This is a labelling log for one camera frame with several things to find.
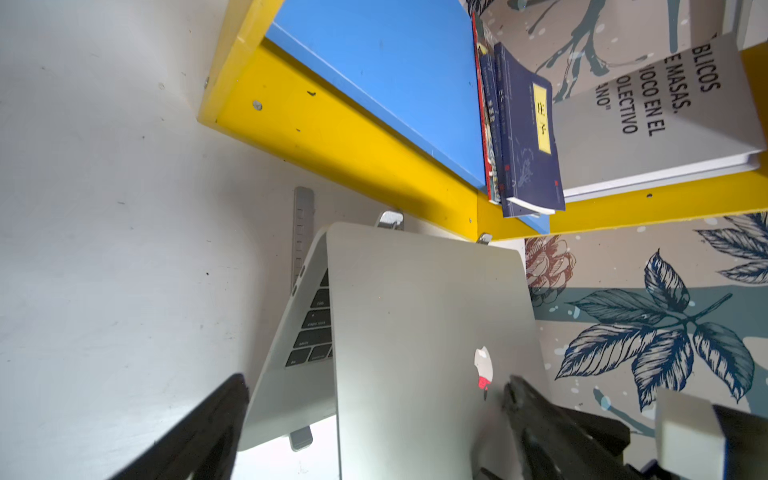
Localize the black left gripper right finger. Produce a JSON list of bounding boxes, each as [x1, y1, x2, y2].
[[503, 376, 636, 479]]

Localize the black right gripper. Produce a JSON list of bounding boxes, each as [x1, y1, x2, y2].
[[551, 403, 768, 480]]

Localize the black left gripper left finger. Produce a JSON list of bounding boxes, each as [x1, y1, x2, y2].
[[113, 373, 249, 479]]

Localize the silver laptop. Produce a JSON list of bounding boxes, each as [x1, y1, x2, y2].
[[239, 222, 548, 479]]

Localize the folding metal laptop stand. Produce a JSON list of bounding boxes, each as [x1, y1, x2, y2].
[[288, 185, 494, 452]]

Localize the navy blue book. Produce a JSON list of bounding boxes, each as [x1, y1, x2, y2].
[[494, 43, 565, 218]]

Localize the grey white book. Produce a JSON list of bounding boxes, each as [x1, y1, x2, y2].
[[554, 34, 767, 203]]

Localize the yellow pink blue shelf unit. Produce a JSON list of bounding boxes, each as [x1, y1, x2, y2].
[[199, 1, 755, 239]]

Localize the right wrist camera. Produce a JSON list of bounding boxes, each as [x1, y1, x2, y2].
[[655, 389, 726, 480]]

